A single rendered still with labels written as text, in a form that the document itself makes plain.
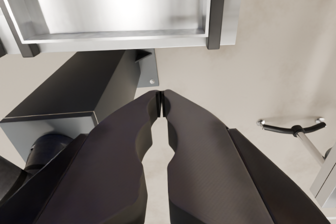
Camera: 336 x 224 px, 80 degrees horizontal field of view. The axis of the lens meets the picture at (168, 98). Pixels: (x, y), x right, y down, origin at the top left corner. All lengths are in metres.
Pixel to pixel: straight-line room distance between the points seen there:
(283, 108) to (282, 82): 0.23
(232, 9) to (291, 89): 1.32
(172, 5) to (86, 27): 0.13
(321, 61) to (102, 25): 1.45
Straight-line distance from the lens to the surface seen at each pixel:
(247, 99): 1.53
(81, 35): 0.33
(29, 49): 0.38
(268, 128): 1.64
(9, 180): 0.52
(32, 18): 0.38
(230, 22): 0.34
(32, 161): 0.61
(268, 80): 1.51
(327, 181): 1.50
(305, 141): 1.63
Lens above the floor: 1.20
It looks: 58 degrees down
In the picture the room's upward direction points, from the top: 180 degrees clockwise
